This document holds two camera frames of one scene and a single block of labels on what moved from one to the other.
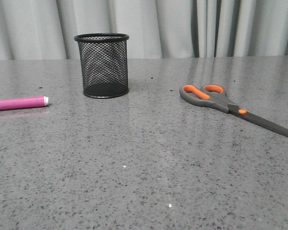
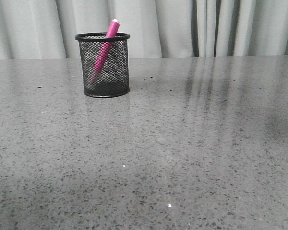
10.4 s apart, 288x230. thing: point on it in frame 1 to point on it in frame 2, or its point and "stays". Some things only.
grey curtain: (46, 29) stays
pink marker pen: (19, 103) to (110, 37)
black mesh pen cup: (103, 57) stays
